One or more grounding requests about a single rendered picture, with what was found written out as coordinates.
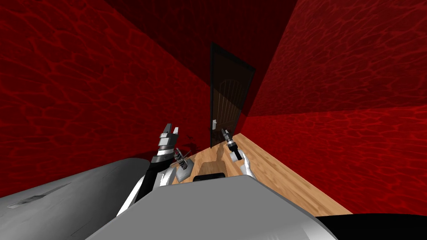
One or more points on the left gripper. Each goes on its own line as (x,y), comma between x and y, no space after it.
(167,140)

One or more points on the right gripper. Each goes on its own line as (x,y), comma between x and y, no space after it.
(227,136)

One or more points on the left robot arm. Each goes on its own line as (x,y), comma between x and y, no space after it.
(66,200)

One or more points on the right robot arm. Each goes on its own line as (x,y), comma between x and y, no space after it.
(246,166)

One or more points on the dark brown door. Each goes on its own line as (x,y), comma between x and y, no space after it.
(230,96)

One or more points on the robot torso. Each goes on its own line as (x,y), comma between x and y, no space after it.
(213,210)

